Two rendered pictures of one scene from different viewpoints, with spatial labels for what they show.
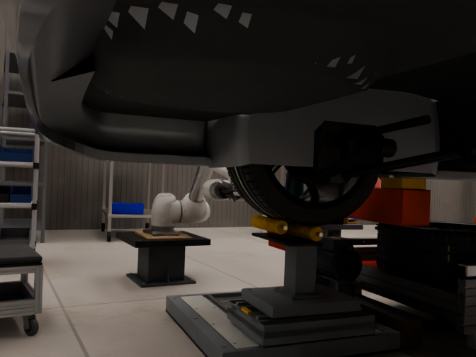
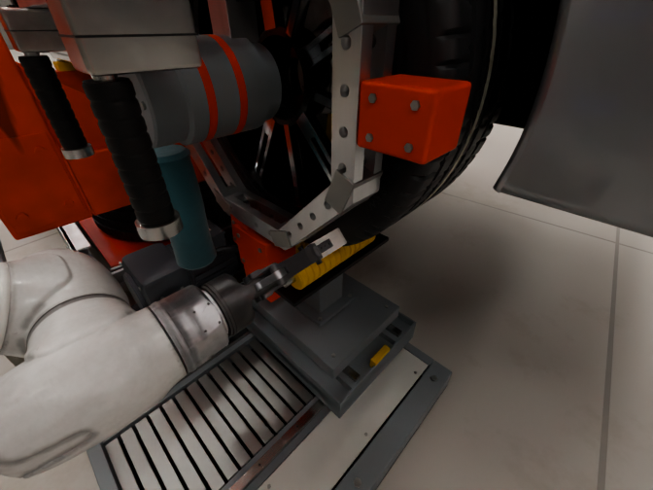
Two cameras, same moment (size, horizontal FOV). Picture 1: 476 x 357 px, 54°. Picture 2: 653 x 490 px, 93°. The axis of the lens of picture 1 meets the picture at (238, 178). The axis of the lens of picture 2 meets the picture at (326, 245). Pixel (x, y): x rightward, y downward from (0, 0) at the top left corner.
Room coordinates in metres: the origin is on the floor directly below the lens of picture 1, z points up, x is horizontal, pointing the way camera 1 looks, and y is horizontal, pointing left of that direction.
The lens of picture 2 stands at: (2.20, 0.37, 0.93)
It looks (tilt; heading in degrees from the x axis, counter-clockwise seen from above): 36 degrees down; 247
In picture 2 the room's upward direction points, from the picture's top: straight up
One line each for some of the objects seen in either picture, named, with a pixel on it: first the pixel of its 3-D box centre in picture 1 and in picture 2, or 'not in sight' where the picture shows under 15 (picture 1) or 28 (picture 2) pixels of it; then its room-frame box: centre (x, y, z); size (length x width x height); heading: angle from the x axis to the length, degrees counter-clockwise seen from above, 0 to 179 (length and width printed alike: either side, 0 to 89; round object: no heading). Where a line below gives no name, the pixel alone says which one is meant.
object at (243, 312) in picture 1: (298, 316); (320, 319); (1.94, -0.27, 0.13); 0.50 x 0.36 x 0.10; 113
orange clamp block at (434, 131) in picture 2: not in sight; (409, 116); (1.97, 0.08, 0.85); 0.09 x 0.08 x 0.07; 113
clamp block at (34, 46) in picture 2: not in sight; (47, 28); (2.35, -0.29, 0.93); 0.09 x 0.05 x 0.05; 23
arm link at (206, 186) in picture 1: (215, 189); (85, 379); (2.35, 0.11, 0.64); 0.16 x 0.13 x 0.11; 23
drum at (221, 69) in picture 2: not in sight; (203, 89); (2.17, -0.18, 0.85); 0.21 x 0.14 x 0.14; 23
